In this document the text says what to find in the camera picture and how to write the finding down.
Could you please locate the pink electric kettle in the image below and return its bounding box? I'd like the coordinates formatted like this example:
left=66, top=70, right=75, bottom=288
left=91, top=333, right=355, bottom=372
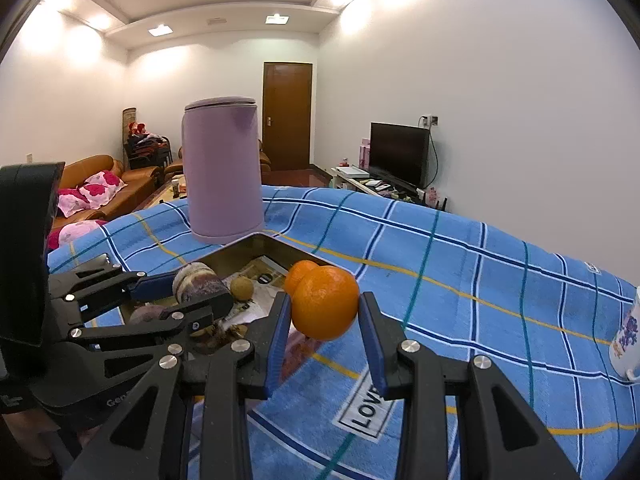
left=180, top=95, right=265, bottom=242

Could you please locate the pile of dark clothes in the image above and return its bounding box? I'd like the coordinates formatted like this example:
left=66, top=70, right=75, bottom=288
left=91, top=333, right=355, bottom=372
left=125, top=122, right=174, bottom=171

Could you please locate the short sugarcane piece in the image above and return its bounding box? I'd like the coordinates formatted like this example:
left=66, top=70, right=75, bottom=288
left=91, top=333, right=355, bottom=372
left=172, top=261, right=228, bottom=307

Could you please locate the black power cable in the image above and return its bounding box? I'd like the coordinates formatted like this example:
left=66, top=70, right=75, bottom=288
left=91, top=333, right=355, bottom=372
left=427, top=127, right=442, bottom=186

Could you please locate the pink metal tin box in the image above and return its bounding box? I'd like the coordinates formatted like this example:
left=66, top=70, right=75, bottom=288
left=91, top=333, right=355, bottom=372
left=122, top=232, right=346, bottom=391

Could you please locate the person's left hand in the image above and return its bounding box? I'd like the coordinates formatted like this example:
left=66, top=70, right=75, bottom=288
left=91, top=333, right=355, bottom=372
left=4, top=410, right=82, bottom=465

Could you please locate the small brown longan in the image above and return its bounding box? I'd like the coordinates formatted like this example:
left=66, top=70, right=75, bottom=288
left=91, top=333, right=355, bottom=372
left=230, top=276, right=255, bottom=301

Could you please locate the white television stand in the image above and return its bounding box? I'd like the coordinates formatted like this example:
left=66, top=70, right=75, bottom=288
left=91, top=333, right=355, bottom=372
left=330, top=165, right=451, bottom=211

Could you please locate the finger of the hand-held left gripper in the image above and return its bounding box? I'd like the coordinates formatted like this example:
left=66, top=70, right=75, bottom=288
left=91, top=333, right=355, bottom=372
left=69, top=291, right=235, bottom=347
left=49, top=254, right=177, bottom=320

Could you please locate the black television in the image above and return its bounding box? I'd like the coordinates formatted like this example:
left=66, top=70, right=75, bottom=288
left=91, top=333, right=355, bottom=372
left=369, top=122, right=432, bottom=191

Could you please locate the orange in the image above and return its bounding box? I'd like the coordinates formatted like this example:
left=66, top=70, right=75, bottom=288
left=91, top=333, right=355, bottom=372
left=285, top=260, right=321, bottom=293
left=291, top=266, right=360, bottom=342

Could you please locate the blue plaid blanket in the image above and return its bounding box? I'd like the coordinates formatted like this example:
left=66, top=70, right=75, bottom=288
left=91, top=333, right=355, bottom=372
left=47, top=185, right=640, bottom=480

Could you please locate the pink floral pillow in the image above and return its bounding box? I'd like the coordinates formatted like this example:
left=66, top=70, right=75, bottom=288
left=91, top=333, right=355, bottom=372
left=80, top=170, right=127, bottom=209
left=57, top=187, right=93, bottom=219
left=59, top=220, right=109, bottom=249

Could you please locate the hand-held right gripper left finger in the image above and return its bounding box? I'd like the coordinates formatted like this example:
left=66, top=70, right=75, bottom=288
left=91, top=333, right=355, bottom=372
left=64, top=291, right=293, bottom=480

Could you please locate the brown leather sofa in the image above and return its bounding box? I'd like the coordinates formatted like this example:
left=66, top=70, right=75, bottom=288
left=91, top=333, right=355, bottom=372
left=50, top=154, right=166, bottom=231

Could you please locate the brown wooden door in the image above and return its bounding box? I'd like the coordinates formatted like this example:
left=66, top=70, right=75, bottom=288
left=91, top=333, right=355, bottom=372
left=263, top=61, right=314, bottom=172

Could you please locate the wooden coffee table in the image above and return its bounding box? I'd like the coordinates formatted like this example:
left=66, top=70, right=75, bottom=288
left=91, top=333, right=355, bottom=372
left=134, top=175, right=189, bottom=212

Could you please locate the rolled bamboo mat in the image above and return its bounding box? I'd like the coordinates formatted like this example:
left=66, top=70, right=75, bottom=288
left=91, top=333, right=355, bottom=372
left=121, top=106, right=137, bottom=154

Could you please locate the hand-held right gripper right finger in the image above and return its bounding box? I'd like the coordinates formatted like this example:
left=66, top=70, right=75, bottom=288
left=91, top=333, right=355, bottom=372
left=358, top=290, right=582, bottom=480

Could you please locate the white printed mug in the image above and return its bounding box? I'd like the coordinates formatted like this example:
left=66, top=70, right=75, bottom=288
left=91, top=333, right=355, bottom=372
left=609, top=285, right=640, bottom=385

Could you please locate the purple passion fruit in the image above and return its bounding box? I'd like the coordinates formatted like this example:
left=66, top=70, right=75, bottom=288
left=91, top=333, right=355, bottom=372
left=129, top=305, right=173, bottom=328

